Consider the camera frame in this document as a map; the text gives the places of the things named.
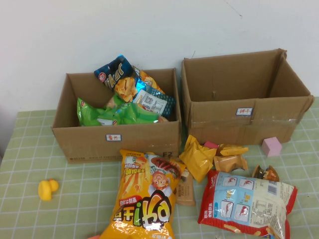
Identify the small red block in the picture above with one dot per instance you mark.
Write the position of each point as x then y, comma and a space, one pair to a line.
210, 145

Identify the green checked tablecloth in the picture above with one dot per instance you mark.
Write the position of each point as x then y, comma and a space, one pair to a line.
25, 149

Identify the green potato chip bag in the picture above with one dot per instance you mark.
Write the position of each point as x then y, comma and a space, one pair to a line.
86, 112
163, 119
129, 114
114, 100

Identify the dark orange snack packet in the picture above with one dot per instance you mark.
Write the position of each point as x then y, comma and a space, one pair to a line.
268, 174

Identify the red white shrimp chips bag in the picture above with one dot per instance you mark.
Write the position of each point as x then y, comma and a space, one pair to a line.
249, 206

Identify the large orange fries snack bag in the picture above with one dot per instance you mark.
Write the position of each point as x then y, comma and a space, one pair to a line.
139, 194

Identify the plain yellow snack packet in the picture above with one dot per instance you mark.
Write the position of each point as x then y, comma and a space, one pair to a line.
197, 159

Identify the brown orange snack packet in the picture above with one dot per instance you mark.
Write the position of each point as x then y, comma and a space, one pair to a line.
228, 163

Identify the pink cube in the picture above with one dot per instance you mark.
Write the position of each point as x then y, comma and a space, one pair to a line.
271, 147

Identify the yellow rubber duck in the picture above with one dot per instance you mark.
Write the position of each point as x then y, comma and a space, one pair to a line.
46, 190

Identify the blue black chips bag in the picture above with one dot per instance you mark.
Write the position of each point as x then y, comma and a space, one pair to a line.
112, 74

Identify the cardboard box with printed website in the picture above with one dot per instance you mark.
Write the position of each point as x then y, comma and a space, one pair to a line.
87, 144

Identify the plain taped cardboard box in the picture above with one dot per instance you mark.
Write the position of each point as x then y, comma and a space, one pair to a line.
211, 124

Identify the brown biscuit packet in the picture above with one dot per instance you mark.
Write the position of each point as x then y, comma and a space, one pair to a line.
185, 194

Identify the small yellow snack packet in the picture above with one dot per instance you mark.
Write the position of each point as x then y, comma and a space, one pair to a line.
233, 150

